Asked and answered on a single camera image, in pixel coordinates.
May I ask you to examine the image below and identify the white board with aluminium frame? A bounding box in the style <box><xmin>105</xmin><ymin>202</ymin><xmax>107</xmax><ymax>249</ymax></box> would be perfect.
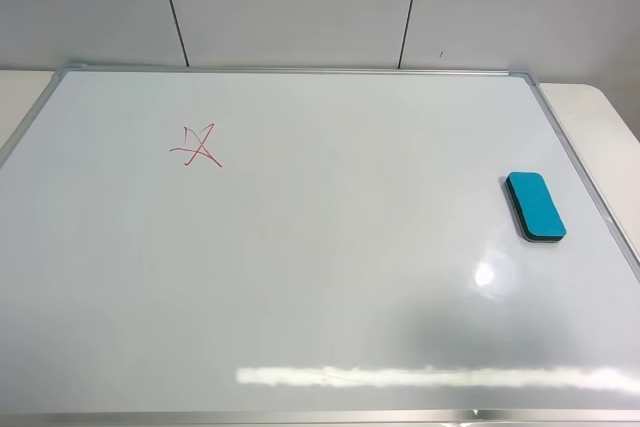
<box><xmin>1</xmin><ymin>66</ymin><xmax>639</xmax><ymax>426</ymax></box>

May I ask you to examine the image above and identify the red marker star drawing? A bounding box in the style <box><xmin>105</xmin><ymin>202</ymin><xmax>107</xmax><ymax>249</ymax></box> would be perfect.
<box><xmin>169</xmin><ymin>123</ymin><xmax>223</xmax><ymax>168</ymax></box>

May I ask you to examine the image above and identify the teal whiteboard eraser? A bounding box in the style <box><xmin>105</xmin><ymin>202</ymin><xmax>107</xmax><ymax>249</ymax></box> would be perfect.
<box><xmin>505</xmin><ymin>172</ymin><xmax>567</xmax><ymax>243</ymax></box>

